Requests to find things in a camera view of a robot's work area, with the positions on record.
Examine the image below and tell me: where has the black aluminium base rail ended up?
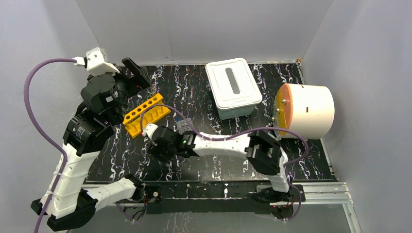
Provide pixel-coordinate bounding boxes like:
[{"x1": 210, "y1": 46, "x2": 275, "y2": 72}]
[{"x1": 63, "y1": 180, "x2": 355, "y2": 222}]

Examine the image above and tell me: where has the clear large test tube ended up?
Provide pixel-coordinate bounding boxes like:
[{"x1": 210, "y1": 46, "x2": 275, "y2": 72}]
[{"x1": 151, "y1": 84, "x2": 157, "y2": 96}]

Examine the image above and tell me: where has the mint green plastic bin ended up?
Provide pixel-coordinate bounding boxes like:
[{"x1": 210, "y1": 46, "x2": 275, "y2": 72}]
[{"x1": 217, "y1": 105, "x2": 256, "y2": 120}]

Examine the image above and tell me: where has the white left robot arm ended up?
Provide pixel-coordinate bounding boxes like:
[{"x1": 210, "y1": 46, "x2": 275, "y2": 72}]
[{"x1": 31, "y1": 57, "x2": 150, "y2": 232}]

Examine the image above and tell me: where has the yellow test tube rack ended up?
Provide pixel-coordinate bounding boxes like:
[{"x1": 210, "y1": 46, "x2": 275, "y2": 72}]
[{"x1": 123, "y1": 93, "x2": 171, "y2": 138}]

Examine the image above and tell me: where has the white bin lid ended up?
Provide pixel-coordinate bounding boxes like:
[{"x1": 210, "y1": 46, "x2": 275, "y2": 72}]
[{"x1": 206, "y1": 58, "x2": 262, "y2": 110}]

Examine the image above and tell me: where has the clear well plate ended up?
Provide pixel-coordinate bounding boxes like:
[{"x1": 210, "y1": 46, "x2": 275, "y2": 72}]
[{"x1": 176, "y1": 118, "x2": 192, "y2": 134}]

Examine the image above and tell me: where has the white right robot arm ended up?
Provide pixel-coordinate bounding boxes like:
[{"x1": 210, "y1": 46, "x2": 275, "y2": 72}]
[{"x1": 142, "y1": 123, "x2": 293, "y2": 203}]

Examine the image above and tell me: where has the white orange centrifuge drum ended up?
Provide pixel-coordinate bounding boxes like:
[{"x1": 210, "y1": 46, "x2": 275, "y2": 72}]
[{"x1": 273, "y1": 83, "x2": 335, "y2": 140}]

